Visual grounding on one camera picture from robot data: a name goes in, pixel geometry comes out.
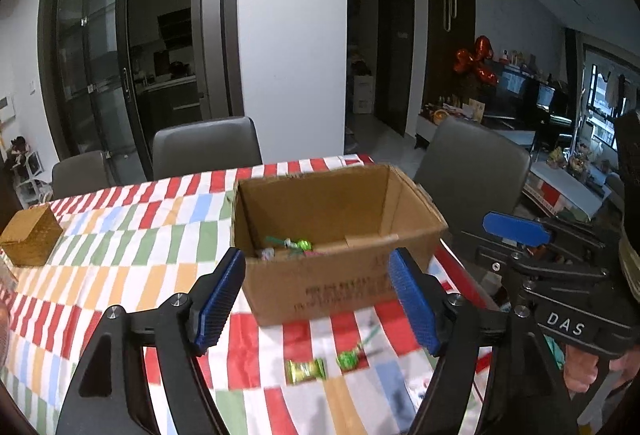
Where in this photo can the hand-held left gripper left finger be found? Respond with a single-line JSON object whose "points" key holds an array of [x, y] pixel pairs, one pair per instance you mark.
{"points": [[220, 302]]}

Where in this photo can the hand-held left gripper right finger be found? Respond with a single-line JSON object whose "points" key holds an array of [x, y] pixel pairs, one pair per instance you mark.
{"points": [[412, 307]]}

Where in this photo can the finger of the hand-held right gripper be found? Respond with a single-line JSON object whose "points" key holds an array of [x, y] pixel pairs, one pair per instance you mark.
{"points": [[530, 260], [515, 227]]}

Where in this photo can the pink candy wrapper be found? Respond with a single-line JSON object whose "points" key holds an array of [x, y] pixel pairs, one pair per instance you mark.
{"points": [[266, 254]]}

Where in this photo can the brown cardboard box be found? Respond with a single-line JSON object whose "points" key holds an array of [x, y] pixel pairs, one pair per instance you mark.
{"points": [[330, 285]]}

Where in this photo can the green lollipop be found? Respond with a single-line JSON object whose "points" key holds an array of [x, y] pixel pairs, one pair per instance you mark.
{"points": [[347, 359], [301, 244]]}

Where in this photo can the person's right hand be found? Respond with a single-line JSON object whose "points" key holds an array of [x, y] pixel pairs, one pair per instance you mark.
{"points": [[581, 372]]}

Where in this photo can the low white living room table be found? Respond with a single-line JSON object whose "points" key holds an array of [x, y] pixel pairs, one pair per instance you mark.
{"points": [[570, 190]]}

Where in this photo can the grey dining chair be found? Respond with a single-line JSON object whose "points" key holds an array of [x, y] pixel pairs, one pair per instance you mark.
{"points": [[470, 165], [207, 147], [82, 175]]}

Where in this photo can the white snack packet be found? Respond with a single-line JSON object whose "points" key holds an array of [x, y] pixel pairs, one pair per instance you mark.
{"points": [[417, 385]]}

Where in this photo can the striped colourful tablecloth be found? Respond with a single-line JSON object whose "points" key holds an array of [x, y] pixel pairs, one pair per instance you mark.
{"points": [[125, 255]]}

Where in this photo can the green yellow candy packet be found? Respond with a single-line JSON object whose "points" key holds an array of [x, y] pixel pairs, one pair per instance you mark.
{"points": [[305, 371]]}

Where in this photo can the black television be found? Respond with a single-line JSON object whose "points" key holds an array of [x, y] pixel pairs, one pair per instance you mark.
{"points": [[530, 90]]}

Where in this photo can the dark framed window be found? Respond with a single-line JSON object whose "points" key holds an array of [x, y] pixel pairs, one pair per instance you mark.
{"points": [[607, 95]]}

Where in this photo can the red foil balloon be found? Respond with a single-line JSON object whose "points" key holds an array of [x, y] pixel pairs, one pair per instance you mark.
{"points": [[475, 60]]}

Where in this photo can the woven yellow basket box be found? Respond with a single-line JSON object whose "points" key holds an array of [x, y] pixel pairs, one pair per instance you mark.
{"points": [[32, 235]]}

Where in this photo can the white hallway box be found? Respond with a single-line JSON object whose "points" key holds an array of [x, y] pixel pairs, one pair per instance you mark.
{"points": [[364, 95]]}

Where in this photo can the dark wooden cabinet door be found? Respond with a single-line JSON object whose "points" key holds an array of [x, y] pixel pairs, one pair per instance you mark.
{"points": [[450, 25]]}

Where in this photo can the dark hallway door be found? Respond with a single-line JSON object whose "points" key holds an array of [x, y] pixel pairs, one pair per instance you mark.
{"points": [[395, 50]]}

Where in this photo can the clear basket of oranges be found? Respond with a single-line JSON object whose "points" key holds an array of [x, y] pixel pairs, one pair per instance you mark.
{"points": [[4, 315]]}

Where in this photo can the white shelf with toys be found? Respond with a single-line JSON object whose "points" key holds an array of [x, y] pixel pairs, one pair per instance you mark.
{"points": [[22, 165]]}

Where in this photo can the dark framed sliding glass door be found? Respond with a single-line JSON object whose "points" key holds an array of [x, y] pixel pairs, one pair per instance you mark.
{"points": [[100, 65]]}

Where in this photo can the white wall intercom panel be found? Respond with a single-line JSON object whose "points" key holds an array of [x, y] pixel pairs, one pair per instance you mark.
{"points": [[6, 107]]}

